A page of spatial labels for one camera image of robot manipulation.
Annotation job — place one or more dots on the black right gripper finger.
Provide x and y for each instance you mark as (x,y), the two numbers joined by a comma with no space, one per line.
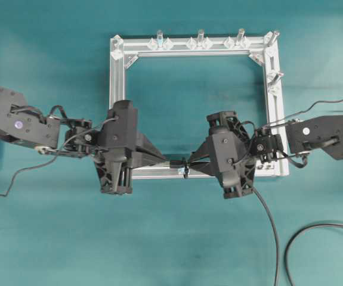
(202,167)
(201,153)

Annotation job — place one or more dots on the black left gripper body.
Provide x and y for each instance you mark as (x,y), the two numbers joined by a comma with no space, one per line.
(114,171)

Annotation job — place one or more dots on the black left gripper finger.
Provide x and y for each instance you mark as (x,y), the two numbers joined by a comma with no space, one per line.
(141,159)
(144,145)

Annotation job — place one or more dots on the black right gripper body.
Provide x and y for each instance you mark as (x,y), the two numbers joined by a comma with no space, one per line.
(245,165)

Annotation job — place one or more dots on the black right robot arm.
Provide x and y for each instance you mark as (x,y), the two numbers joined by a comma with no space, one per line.
(324,132)

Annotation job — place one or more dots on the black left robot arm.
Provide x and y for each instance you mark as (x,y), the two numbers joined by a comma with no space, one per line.
(55,134)

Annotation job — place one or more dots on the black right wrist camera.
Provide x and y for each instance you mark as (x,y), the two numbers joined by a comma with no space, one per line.
(225,150)

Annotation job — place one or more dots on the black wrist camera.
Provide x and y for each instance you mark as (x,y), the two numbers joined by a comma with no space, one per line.
(120,135)
(225,150)

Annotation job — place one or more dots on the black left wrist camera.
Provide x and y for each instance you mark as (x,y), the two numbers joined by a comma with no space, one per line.
(120,135)

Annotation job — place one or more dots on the right side metal post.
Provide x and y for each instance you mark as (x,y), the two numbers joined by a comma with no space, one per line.
(273,78)

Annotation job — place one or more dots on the aluminium extrusion frame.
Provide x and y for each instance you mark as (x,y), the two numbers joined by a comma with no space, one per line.
(186,46)

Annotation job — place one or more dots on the corner metal post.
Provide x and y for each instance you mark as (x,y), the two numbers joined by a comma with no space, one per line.
(116,47)

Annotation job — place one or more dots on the metal post with blue tape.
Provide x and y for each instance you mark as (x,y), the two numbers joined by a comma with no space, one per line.
(160,39)

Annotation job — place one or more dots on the plain metal post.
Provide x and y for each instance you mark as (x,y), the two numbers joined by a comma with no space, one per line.
(200,38)

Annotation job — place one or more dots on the far right corner post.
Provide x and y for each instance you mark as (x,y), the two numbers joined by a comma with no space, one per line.
(271,37)

